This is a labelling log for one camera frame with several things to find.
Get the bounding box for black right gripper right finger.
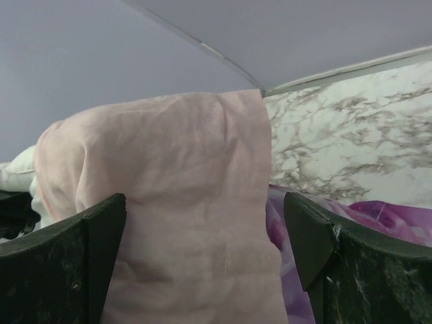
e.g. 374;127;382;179
283;193;431;323

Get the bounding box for aluminium table edge rail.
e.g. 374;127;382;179
261;46;431;97

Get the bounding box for white pillow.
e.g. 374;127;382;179
1;146;55;242

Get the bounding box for pink snowflake pillowcase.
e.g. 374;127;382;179
32;88;432;324

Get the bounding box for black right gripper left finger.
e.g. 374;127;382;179
1;194;126;323

